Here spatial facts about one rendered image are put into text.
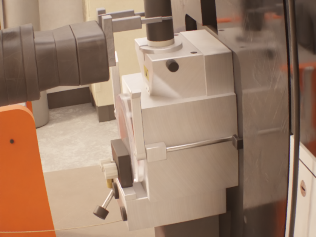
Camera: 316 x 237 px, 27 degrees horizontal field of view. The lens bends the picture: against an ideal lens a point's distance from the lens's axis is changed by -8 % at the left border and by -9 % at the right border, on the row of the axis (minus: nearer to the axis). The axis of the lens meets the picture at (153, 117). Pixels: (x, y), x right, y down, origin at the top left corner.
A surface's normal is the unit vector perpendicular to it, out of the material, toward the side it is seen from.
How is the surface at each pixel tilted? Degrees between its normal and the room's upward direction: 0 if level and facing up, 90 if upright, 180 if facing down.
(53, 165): 0
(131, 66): 90
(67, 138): 0
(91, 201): 0
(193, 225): 90
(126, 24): 90
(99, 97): 90
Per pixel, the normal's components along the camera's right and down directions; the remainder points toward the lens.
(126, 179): 0.22, 0.35
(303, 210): -0.97, 0.15
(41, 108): 0.77, 0.18
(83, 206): -0.07, -0.93
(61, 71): -0.13, 0.38
